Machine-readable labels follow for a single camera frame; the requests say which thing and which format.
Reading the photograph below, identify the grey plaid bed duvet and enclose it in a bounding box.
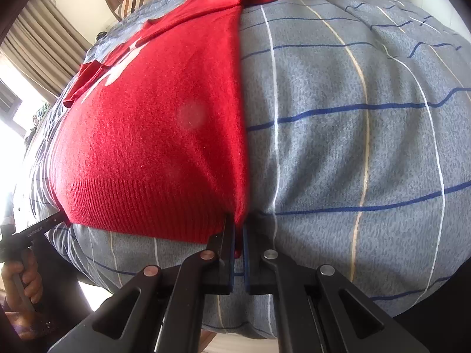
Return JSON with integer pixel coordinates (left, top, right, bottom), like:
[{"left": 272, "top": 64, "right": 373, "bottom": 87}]
[{"left": 21, "top": 0, "right": 471, "bottom": 339}]

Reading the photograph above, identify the beige curtain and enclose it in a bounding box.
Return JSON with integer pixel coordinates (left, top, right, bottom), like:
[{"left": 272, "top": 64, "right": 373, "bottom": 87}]
[{"left": 1, "top": 0, "right": 91, "bottom": 104}]

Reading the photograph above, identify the striped cushion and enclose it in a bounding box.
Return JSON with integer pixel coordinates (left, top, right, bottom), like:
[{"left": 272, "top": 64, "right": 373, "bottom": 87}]
[{"left": 114, "top": 0, "right": 152, "bottom": 21}]

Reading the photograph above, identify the person's left hand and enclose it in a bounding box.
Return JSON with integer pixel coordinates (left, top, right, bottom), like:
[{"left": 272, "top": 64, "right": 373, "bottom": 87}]
[{"left": 1, "top": 249, "right": 43, "bottom": 312}]

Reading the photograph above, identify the red knit sweater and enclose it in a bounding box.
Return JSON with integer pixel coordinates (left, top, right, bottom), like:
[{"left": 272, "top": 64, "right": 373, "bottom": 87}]
[{"left": 49, "top": 0, "right": 275, "bottom": 243}]

